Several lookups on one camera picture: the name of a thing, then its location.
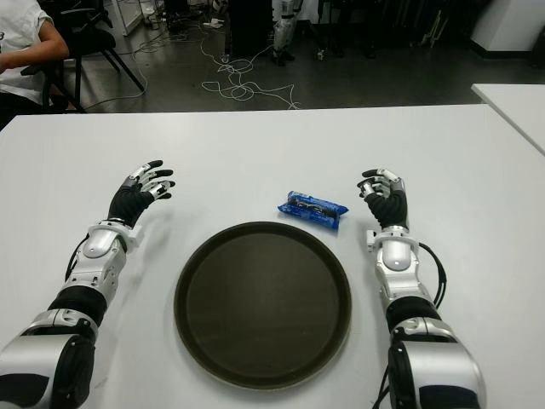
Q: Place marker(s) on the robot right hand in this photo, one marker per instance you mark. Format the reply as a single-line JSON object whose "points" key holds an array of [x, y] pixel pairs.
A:
{"points": [[389, 209]]}

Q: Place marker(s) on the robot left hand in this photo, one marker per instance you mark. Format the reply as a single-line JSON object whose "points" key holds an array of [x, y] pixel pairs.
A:
{"points": [[127, 204]]}

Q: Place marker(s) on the blue Oreo cookie pack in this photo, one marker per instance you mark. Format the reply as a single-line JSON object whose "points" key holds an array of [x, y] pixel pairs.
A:
{"points": [[313, 209]]}

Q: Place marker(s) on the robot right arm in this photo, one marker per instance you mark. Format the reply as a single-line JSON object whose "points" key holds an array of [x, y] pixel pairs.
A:
{"points": [[396, 255]]}

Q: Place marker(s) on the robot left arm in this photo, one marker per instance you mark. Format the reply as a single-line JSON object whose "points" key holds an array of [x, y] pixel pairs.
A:
{"points": [[98, 245]]}

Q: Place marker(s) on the round brown tray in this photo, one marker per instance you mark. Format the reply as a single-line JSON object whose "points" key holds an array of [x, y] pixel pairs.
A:
{"points": [[264, 307]]}

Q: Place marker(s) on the black chair with armrest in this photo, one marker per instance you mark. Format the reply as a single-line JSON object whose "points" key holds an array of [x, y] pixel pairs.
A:
{"points": [[34, 70]]}

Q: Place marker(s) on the white side table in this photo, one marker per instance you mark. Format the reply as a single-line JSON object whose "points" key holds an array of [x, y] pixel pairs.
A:
{"points": [[519, 106]]}

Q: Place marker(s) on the black office chair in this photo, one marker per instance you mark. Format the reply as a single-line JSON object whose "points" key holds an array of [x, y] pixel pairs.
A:
{"points": [[91, 40]]}

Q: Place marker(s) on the white cabinet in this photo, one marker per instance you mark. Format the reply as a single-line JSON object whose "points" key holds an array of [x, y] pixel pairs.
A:
{"points": [[127, 17]]}

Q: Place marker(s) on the white power strip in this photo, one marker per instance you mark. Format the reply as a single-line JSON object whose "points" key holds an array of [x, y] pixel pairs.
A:
{"points": [[213, 24]]}

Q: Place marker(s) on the seated person in white shirt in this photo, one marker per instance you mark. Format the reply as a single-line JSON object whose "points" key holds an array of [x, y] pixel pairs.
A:
{"points": [[21, 25]]}

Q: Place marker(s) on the silver humanoid robot legs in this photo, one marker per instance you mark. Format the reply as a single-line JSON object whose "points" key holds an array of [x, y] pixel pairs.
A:
{"points": [[283, 30]]}

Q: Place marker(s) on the black floor cabinet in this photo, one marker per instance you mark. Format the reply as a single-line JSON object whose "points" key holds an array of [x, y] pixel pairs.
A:
{"points": [[251, 25]]}

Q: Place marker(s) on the white pedestal block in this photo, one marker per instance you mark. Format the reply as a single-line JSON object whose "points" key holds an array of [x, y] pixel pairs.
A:
{"points": [[506, 25]]}

